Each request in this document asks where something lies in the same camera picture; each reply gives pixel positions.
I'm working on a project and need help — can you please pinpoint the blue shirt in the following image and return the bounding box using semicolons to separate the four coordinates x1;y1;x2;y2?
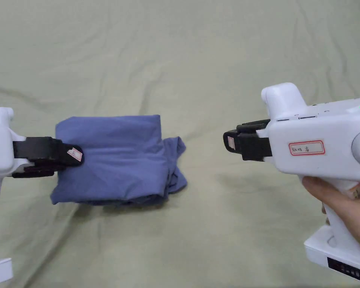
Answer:
50;114;188;207

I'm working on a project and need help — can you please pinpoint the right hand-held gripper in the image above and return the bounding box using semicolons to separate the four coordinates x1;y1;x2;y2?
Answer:
223;82;360;284

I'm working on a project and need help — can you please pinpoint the bed with pale green sheet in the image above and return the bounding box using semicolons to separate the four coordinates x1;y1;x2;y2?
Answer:
0;0;360;288

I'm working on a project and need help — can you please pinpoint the person's right hand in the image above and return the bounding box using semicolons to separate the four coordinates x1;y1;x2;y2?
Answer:
300;175;360;256

